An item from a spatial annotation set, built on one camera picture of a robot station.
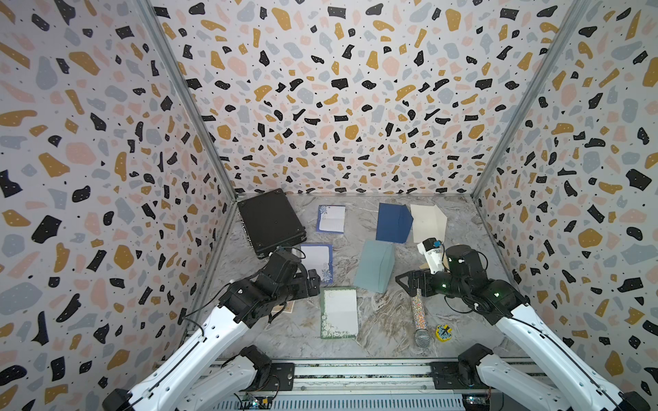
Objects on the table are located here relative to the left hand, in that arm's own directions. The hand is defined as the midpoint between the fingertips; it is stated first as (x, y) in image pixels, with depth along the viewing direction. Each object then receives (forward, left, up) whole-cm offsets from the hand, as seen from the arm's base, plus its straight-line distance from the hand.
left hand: (311, 281), depth 73 cm
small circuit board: (-27, +15, -19) cm, 36 cm away
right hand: (0, -28, +1) cm, 28 cm away
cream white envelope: (+38, -48, -20) cm, 64 cm away
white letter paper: (+39, -4, -19) cm, 44 cm away
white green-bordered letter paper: (-3, -8, -18) cm, 20 cm away
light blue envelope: (+15, -22, -19) cm, 33 cm away
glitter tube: (-12, -33, -16) cm, 39 cm away
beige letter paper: (-2, +9, -15) cm, 18 cm away
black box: (+38, +22, -19) cm, 48 cm away
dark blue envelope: (+37, -32, -20) cm, 53 cm away
